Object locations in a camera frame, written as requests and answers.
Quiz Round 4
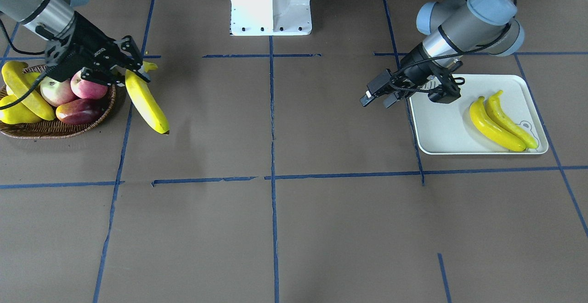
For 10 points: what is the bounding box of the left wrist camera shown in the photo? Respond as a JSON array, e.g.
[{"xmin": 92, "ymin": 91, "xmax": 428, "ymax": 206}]
[{"xmin": 360, "ymin": 68, "xmax": 393, "ymax": 107}]

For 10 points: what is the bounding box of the dark red mango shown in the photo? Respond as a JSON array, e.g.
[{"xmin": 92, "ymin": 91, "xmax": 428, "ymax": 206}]
[{"xmin": 56, "ymin": 99, "xmax": 103, "ymax": 125}]

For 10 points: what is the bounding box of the white pillar with base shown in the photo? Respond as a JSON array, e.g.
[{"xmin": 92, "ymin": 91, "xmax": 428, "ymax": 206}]
[{"xmin": 230, "ymin": 0, "xmax": 313, "ymax": 36}]

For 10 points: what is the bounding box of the yellow banana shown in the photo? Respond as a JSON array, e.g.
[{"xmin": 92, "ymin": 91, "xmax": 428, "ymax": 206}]
[
  {"xmin": 469, "ymin": 96, "xmax": 526, "ymax": 152},
  {"xmin": 124, "ymin": 70, "xmax": 170, "ymax": 135},
  {"xmin": 1, "ymin": 61, "xmax": 56, "ymax": 121},
  {"xmin": 485, "ymin": 90, "xmax": 538, "ymax": 150}
]

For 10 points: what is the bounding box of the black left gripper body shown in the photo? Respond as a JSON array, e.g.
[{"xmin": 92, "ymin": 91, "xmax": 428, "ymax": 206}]
[{"xmin": 391, "ymin": 46, "xmax": 462, "ymax": 99}]

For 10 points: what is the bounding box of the yellow mango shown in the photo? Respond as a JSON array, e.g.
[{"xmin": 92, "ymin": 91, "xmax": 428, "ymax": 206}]
[{"xmin": 0, "ymin": 102, "xmax": 42, "ymax": 125}]

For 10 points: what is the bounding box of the pale green-red apple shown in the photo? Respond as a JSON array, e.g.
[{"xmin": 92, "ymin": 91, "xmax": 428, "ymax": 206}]
[{"xmin": 40, "ymin": 77, "xmax": 78, "ymax": 107}]

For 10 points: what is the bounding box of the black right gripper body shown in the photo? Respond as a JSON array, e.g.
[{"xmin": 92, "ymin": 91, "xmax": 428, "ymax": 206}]
[{"xmin": 45, "ymin": 12, "xmax": 143, "ymax": 81}]

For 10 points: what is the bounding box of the cream bear tray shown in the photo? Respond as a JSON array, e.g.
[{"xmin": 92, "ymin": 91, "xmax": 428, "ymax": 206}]
[{"xmin": 410, "ymin": 74, "xmax": 549, "ymax": 155}]

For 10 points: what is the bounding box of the brown wicker basket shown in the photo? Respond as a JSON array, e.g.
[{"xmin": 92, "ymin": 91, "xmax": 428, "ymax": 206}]
[{"xmin": 1, "ymin": 63, "xmax": 120, "ymax": 139}]

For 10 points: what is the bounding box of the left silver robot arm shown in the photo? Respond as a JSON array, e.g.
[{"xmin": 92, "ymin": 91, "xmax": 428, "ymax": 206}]
[{"xmin": 373, "ymin": 0, "xmax": 525, "ymax": 107}]

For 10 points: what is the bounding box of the red pink apple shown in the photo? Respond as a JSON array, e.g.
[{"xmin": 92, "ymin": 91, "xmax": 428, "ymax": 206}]
[{"xmin": 71, "ymin": 71, "xmax": 108, "ymax": 100}]

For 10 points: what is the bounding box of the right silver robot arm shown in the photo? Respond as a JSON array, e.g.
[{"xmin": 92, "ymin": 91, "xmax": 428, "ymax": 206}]
[{"xmin": 0, "ymin": 0, "xmax": 150, "ymax": 86}]

